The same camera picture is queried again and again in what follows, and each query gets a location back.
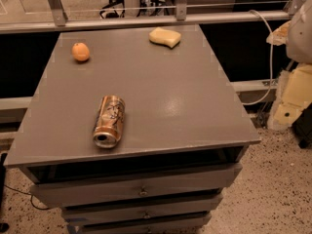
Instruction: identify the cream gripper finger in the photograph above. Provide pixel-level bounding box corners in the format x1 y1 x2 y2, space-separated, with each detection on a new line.
266 21 291 46
272 63 312 127

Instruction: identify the yellow sponge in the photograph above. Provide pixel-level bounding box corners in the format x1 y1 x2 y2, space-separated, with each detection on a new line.
149 27 181 49

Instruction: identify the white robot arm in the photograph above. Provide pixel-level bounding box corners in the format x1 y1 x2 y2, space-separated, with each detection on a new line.
266 0 312 131

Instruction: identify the orange soda can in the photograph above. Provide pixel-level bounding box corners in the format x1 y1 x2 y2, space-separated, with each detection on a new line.
93 96 125 148

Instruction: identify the grey drawer cabinet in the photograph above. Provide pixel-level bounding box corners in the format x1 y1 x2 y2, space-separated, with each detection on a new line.
3 24 262 234

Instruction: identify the middle grey drawer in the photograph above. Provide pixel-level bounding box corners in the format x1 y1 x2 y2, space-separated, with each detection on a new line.
62 191 222 225

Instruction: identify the grey drawer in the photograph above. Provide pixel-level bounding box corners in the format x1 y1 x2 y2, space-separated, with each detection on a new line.
30 163 242 208
62 191 222 225
67 212 212 234

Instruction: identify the bottom grey drawer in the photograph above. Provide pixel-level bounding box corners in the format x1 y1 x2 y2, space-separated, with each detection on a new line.
67 212 212 234

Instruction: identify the orange fruit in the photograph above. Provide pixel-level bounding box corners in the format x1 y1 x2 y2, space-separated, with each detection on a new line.
71 43 90 61

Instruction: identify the top grey drawer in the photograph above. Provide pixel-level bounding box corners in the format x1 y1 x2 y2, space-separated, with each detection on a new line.
30 163 242 208

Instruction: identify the metal railing frame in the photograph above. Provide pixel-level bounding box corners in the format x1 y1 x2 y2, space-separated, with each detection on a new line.
0 0 307 34

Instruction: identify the black floor cable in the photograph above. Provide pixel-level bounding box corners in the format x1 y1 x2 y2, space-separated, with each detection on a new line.
3 183 50 212

